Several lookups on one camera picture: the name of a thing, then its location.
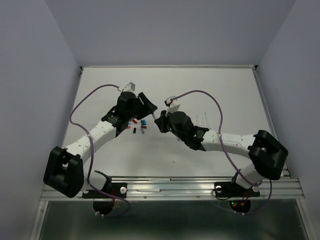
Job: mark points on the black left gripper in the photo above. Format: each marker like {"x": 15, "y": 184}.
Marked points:
{"x": 147, "y": 108}

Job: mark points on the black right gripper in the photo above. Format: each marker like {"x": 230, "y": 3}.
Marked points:
{"x": 161, "y": 120}

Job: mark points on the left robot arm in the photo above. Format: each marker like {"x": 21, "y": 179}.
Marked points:
{"x": 65, "y": 166}

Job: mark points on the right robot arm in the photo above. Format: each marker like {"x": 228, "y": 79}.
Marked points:
{"x": 266, "y": 153}

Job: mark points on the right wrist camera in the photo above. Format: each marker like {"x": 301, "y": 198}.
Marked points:
{"x": 172, "y": 105}

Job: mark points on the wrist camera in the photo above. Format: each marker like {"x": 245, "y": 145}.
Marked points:
{"x": 172, "y": 105}
{"x": 130, "y": 87}

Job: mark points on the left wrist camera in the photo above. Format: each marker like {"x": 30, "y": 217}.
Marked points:
{"x": 130, "y": 87}

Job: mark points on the aluminium front rail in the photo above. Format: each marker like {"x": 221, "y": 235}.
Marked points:
{"x": 182, "y": 189}

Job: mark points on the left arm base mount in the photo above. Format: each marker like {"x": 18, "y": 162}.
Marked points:
{"x": 110, "y": 191}

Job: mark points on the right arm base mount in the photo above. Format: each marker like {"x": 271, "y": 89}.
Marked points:
{"x": 225, "y": 190}

